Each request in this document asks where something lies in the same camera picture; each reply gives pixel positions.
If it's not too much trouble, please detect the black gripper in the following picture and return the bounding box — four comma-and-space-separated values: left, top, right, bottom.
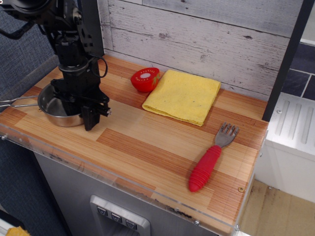
51, 66, 111, 131

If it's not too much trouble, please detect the stainless steel saucepan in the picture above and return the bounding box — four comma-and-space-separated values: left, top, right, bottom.
0, 85, 84, 127

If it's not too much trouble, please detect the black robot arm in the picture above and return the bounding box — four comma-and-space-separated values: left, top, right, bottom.
0, 0, 111, 131

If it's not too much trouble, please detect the yellow folded cloth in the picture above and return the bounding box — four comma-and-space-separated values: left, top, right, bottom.
142, 70, 221, 126

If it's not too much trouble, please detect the clear acrylic edge guard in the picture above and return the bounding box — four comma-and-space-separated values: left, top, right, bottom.
0, 123, 238, 236

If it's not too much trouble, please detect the red toy tomato half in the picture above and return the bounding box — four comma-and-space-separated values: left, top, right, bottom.
130, 67, 160, 92

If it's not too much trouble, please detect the grey toy fridge cabinet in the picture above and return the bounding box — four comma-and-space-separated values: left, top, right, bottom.
35, 154, 214, 236

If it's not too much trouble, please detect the silver dispenser button panel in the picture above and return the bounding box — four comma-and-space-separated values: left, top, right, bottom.
90, 195, 151, 236

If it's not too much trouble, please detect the yellow object at corner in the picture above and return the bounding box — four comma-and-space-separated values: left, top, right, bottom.
6, 227, 30, 236

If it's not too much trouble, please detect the white toy sink unit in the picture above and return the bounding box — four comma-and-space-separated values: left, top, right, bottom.
254, 93, 315, 202

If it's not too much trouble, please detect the dark left upright post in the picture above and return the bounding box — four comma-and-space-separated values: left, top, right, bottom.
78, 0, 104, 57

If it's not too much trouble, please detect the dark upright post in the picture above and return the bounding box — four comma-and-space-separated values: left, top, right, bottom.
262, 0, 315, 122
78, 0, 104, 57

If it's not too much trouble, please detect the red handled metal fork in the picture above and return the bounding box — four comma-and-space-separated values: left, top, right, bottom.
189, 122, 239, 192

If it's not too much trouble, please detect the dark right upright post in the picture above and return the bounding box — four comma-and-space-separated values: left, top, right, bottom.
262, 0, 315, 122

